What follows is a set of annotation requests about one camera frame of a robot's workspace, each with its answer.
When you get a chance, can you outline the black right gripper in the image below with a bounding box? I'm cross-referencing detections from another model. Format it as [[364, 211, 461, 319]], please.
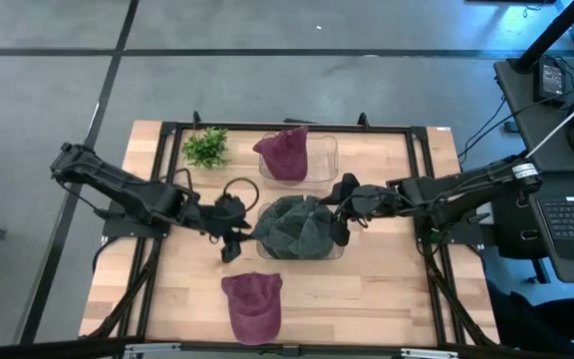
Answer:
[[319, 173, 401, 247]]

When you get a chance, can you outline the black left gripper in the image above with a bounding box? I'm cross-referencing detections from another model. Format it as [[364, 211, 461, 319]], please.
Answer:
[[197, 193, 254, 264]]

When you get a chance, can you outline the dark green corduroy cap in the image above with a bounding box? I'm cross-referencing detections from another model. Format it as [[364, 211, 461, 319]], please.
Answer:
[[266, 193, 341, 260], [250, 198, 308, 260]]

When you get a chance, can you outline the clear plastic bin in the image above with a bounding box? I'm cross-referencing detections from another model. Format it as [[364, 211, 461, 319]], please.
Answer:
[[257, 130, 341, 189]]

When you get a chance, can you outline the small green artificial plant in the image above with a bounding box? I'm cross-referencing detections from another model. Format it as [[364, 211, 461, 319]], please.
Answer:
[[181, 126, 231, 170]]

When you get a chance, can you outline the black side desk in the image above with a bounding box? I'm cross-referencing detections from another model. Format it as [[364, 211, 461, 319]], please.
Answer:
[[493, 57, 574, 283]]

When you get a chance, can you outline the black laptop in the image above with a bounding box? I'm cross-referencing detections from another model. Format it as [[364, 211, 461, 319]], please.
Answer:
[[528, 172, 574, 260]]

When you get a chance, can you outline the person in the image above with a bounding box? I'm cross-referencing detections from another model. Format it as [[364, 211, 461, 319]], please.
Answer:
[[485, 278, 574, 359]]

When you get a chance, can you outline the white thin rod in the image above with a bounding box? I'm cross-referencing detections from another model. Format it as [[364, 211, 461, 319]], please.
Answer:
[[524, 87, 574, 160]]

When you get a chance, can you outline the black power adapter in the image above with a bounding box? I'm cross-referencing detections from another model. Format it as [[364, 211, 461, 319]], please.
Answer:
[[533, 55, 567, 104]]

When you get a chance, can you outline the black slanted pole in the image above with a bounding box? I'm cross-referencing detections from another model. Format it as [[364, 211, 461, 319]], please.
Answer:
[[510, 0, 574, 75]]

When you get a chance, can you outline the black looped gripper cable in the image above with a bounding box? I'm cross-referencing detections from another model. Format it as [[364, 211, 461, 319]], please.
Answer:
[[222, 177, 261, 213]]

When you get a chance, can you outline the maroon corduroy cap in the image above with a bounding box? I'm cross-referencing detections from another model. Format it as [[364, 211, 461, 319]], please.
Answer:
[[252, 124, 311, 181], [220, 271, 284, 346]]

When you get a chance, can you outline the black aluminium table frame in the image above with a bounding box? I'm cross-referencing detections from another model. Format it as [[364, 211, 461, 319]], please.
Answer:
[[80, 110, 500, 350]]

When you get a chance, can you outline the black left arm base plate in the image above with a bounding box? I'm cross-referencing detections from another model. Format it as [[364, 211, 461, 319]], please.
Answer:
[[102, 191, 171, 239]]

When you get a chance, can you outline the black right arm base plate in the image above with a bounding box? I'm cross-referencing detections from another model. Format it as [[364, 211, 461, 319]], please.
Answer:
[[416, 218, 485, 250]]

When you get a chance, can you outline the silver metal bracket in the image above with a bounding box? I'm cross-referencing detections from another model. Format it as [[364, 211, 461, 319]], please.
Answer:
[[122, 342, 181, 359], [400, 347, 460, 359]]

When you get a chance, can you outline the black power cable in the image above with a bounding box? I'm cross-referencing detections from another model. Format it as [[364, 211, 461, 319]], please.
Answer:
[[455, 94, 510, 166]]

